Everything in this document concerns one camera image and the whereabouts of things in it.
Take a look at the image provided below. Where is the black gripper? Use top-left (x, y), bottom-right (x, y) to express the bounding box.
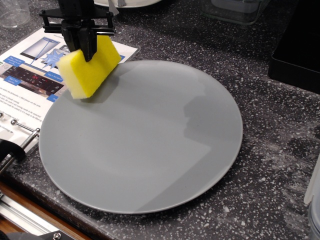
top-left (39, 0), bottom-right (116, 62)

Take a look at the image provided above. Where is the yellow sponge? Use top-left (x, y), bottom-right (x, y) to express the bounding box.
top-left (56, 35), bottom-right (121, 99)

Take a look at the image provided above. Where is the white plate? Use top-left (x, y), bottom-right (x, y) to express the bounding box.
top-left (94, 0), bottom-right (161, 8)

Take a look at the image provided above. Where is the grey round plate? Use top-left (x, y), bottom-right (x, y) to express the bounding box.
top-left (39, 60), bottom-right (243, 214)

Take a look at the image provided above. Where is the white plastic utensil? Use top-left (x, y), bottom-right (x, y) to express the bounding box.
top-left (108, 0), bottom-right (119, 16)

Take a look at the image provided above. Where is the laminated dishwasher instruction sheet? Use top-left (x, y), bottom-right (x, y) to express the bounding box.
top-left (0, 21), bottom-right (141, 153)

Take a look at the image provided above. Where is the clear plastic cup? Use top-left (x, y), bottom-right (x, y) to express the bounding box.
top-left (0, 0), bottom-right (31, 29)

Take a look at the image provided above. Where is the clear glass container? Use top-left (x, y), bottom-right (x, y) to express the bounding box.
top-left (200, 0), bottom-right (270, 26)

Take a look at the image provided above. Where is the black tray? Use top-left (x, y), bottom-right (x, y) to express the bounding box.
top-left (268, 0), bottom-right (320, 94)

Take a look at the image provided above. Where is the clear plastic container with lid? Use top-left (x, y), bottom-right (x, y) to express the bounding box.
top-left (304, 158), bottom-right (320, 240)

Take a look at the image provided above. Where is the aluminium rail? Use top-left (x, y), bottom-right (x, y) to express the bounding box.
top-left (0, 193), bottom-right (59, 236)

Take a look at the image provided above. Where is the black bracket with screw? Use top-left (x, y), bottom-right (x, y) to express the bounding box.
top-left (0, 231), bottom-right (74, 240)

